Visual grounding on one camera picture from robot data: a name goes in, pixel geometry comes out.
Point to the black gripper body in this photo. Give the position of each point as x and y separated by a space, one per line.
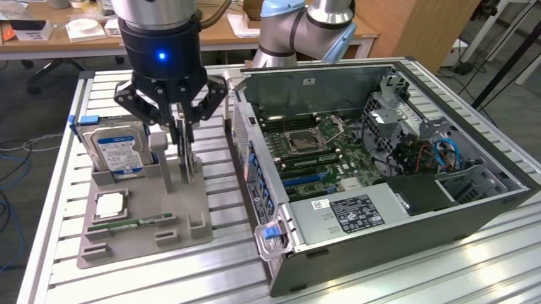
165 69

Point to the black graphics card metal bracket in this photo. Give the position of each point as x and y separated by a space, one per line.
183 149

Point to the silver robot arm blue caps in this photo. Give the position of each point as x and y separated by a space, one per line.
287 31

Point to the wooden office desk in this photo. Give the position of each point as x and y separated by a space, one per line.
63 44
215 39

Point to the hard disk in blue caddy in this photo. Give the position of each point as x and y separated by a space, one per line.
118 152

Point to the white cardboard box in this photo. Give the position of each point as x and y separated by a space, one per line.
111 28

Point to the black RAM slot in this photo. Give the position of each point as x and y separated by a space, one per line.
306 172
291 117
294 126

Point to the black office chair base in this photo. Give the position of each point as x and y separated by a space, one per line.
55 68

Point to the blue expansion card retainer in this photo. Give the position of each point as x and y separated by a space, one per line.
254 160

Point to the white paper stack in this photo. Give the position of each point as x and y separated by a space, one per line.
243 27

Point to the clear plastic bag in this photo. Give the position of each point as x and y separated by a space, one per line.
104 8

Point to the CPU socket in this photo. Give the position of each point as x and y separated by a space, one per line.
305 142

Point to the open brown cardboard box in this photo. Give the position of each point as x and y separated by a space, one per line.
251 8

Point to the metal socket cover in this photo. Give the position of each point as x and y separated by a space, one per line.
338 125

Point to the white box black lid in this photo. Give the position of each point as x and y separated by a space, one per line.
31 33

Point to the grey cup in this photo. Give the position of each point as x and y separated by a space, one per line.
56 3

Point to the silver CPU chip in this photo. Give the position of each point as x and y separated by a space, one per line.
110 206

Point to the blue expansion slot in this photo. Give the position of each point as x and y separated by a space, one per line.
305 180

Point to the green RAM stick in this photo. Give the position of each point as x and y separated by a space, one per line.
127 222

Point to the green motherboard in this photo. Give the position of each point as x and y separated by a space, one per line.
354 164

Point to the perforated metal drive cage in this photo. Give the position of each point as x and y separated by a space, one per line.
378 136

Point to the small silver chipset heatsink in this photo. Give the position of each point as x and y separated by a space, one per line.
349 184

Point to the grey plastic parts rack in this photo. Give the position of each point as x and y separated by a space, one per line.
139 244

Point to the blue case latch tab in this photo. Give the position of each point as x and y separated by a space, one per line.
271 234

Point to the grey power supply unit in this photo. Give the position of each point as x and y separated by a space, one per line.
317 225

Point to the wooden cabinet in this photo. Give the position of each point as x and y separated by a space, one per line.
440 31

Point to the black floor power adapter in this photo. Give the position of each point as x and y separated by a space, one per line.
465 68

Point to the dark grey open PC case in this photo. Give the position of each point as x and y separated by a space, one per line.
380 247

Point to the grey metal disk bay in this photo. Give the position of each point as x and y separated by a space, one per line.
477 177

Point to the black slanted stand pole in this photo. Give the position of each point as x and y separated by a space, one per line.
509 63

